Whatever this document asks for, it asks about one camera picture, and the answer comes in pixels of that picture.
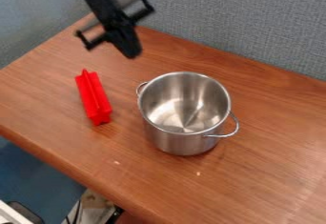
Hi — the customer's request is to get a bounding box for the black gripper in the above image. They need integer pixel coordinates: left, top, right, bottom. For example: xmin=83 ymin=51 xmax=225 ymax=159
xmin=75 ymin=0 xmax=154 ymax=58

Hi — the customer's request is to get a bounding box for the red rectangular block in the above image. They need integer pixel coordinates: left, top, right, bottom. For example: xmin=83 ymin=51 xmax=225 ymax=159
xmin=75 ymin=70 xmax=113 ymax=126

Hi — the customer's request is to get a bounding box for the stainless steel pot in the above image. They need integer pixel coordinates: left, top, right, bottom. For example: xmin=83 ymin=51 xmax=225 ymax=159
xmin=137 ymin=71 xmax=240 ymax=156

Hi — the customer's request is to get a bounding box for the white object at corner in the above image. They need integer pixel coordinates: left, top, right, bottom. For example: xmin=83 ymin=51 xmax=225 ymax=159
xmin=0 ymin=200 xmax=30 ymax=224

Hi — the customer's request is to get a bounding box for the black table leg frame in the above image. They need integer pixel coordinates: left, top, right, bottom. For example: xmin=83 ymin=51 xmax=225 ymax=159
xmin=62 ymin=201 xmax=123 ymax=224

